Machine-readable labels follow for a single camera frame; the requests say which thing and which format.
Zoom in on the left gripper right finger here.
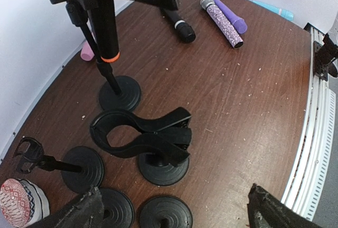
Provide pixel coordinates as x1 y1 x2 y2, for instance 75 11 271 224
247 183 320 228

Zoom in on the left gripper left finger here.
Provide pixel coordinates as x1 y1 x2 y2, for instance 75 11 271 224
30 187 104 228

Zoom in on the glitter mic silver head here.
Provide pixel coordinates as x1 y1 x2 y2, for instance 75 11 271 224
200 0 243 49

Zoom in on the black stand of purple mic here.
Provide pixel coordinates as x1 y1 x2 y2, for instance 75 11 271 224
100 187 135 228

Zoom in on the black mic white ring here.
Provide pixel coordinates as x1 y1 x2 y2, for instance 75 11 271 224
161 7 196 44

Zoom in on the purple microphone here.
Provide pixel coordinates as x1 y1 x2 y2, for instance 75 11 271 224
214 0 248 34

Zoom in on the black stand of blue mic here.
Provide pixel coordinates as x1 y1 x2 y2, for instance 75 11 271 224
138 195 193 228

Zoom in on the light blue microphone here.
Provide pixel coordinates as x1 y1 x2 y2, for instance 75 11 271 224
251 0 294 22

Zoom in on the pink microphone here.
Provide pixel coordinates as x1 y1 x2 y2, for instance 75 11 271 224
80 40 95 62

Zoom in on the black stand of glitter mic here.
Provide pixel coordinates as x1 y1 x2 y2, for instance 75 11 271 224
90 107 192 186

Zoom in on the tape roll at back left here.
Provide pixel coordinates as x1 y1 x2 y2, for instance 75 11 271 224
1 178 50 227

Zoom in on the front aluminium rail frame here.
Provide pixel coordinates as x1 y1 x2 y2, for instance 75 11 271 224
281 24 336 221

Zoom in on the black mic orange ring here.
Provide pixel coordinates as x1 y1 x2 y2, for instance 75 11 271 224
79 0 121 63

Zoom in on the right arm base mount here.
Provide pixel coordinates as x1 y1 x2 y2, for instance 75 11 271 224
313 33 337 81

